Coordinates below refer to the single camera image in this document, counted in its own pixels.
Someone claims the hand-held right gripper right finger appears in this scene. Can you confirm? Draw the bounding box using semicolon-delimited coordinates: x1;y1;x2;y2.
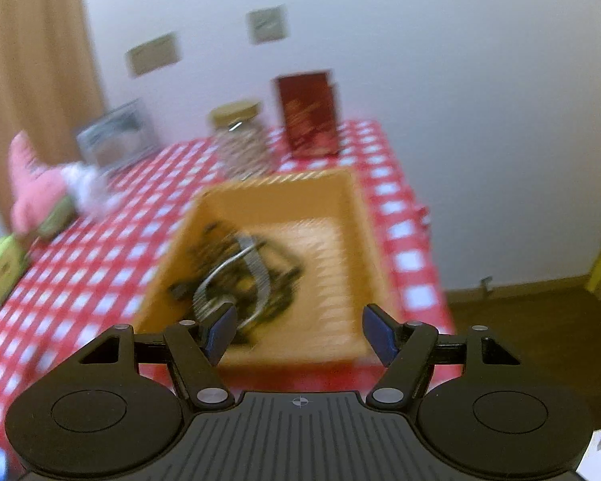
363;303;524;408

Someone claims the cashew jar with gold lid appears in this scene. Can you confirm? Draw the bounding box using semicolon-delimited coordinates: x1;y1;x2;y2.
208;100;274;181

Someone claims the dark red gift box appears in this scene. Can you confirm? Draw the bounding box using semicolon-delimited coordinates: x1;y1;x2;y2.
273;70;342;161

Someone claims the green tissue pack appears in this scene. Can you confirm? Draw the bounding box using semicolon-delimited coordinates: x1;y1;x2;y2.
0;235;31;306

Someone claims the wooden cabinet panel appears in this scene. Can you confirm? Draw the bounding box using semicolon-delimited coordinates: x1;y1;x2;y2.
0;0;106;234

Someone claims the silver wristwatch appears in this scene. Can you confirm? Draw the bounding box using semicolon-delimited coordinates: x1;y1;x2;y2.
193;238;274;331

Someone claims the pink star plush toy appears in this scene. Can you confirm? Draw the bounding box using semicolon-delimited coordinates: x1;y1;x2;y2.
7;130;78;241

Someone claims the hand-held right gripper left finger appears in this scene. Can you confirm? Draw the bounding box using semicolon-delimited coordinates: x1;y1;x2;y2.
75;301;241;410

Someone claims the silver picture frame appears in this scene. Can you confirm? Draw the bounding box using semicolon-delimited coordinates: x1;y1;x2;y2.
75;99;158;176

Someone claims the orange plastic tray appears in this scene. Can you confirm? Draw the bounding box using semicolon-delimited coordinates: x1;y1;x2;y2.
130;169;396;372

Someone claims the dark bead necklace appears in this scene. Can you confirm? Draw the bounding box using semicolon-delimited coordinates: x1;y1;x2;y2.
167;220;304;346

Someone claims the beige wall socket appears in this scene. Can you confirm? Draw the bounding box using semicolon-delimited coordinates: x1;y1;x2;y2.
125;42;153;78
153;32;181;68
245;5;288;46

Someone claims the red checkered tablecloth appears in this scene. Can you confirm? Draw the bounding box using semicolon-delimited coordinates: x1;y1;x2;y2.
0;119;456;432

